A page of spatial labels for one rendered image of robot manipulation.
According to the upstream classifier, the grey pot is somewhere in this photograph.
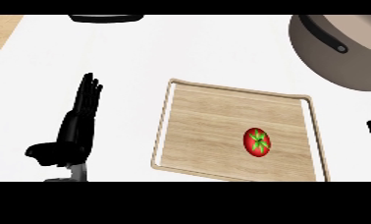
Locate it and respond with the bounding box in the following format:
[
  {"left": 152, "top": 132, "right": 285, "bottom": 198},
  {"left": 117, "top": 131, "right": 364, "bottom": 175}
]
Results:
[{"left": 289, "top": 14, "right": 371, "bottom": 92}]

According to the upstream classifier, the black appliance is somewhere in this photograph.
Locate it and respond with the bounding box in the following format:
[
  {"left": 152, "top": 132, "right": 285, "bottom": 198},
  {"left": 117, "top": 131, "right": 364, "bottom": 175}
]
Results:
[{"left": 68, "top": 14, "right": 145, "bottom": 24}]

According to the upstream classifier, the red tomato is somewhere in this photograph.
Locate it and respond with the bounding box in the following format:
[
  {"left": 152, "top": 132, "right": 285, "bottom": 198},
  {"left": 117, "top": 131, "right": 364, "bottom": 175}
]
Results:
[{"left": 242, "top": 127, "right": 273, "bottom": 158}]

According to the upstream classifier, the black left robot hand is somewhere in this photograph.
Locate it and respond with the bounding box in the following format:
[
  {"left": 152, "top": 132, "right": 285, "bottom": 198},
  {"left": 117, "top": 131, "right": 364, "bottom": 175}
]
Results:
[{"left": 26, "top": 72, "right": 105, "bottom": 168}]

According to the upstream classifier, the pale wooden board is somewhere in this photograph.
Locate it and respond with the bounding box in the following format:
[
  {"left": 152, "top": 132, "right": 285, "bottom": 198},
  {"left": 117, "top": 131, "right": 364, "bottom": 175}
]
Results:
[{"left": 0, "top": 15, "right": 26, "bottom": 49}]

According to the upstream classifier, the pale wooden tray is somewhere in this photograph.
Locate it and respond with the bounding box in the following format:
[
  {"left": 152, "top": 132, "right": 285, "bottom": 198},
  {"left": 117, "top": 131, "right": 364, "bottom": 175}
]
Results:
[{"left": 149, "top": 78, "right": 332, "bottom": 183}]

